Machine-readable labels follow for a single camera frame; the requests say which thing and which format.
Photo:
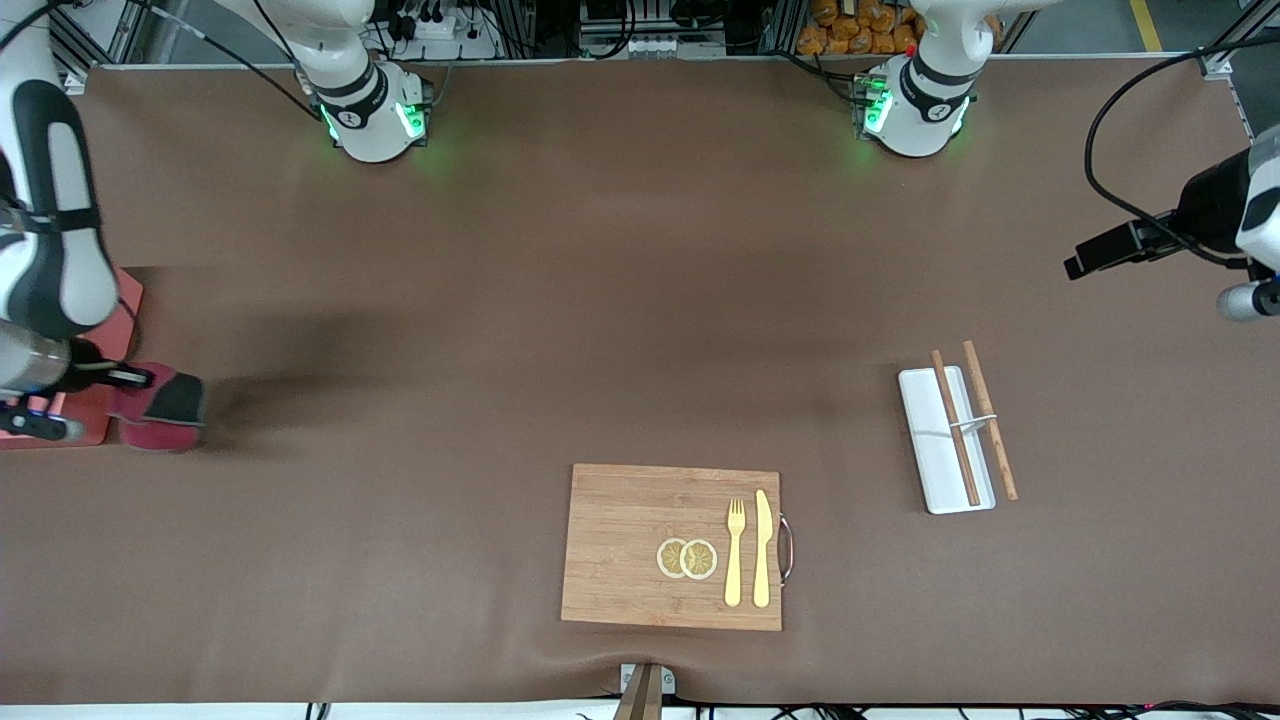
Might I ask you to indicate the white rectangular tray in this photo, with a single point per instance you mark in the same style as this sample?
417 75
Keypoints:
925 470

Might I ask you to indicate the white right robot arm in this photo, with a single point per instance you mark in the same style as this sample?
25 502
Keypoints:
370 125

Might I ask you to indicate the yellow knife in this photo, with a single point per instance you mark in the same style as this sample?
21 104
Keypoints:
762 550

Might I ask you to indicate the small silver chopstick rest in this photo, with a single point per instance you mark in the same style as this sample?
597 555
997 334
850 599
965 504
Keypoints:
975 419

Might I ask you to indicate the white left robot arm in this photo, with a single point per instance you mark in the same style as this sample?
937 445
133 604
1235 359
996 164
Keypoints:
925 110

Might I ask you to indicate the pink plastic box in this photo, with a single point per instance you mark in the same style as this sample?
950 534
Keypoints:
130 320

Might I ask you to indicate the long white socket strip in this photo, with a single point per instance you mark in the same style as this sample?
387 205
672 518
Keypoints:
650 45

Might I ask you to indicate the red and grey cloth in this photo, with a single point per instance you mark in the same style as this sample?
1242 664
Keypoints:
160 425

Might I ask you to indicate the metal clamp with brown bar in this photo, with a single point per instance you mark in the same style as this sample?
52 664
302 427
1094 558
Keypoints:
645 690

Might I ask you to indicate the aluminium frame profile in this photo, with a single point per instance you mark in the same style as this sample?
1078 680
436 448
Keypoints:
1225 55
95 45

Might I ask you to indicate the white power strip with plugs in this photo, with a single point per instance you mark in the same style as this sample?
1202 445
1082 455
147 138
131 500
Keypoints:
440 30

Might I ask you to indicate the bamboo cutting board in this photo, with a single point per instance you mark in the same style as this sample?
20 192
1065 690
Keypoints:
620 540

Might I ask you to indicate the orange packaged snacks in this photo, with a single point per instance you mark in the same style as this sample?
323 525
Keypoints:
850 30

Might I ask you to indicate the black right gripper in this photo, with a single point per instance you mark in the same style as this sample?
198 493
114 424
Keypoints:
88 374

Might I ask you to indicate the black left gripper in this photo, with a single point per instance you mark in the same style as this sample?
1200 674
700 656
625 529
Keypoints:
1203 207

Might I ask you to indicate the yellow fork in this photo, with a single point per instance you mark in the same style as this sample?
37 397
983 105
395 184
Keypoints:
734 570

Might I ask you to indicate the lemon slice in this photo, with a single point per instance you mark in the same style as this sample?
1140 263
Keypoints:
668 558
700 560

